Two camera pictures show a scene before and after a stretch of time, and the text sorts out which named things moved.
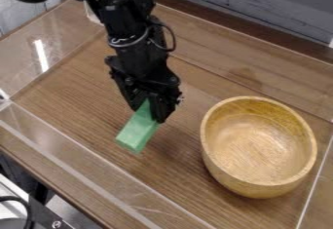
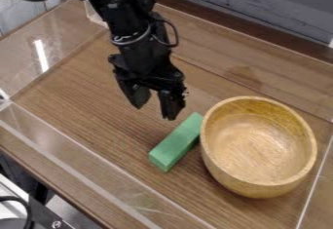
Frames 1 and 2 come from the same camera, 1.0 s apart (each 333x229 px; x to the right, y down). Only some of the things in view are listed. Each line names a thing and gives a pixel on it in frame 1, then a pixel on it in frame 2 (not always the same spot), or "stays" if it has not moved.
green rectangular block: [139, 129] → [167, 151]
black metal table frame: [38, 194] stays
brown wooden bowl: [259, 143] stays
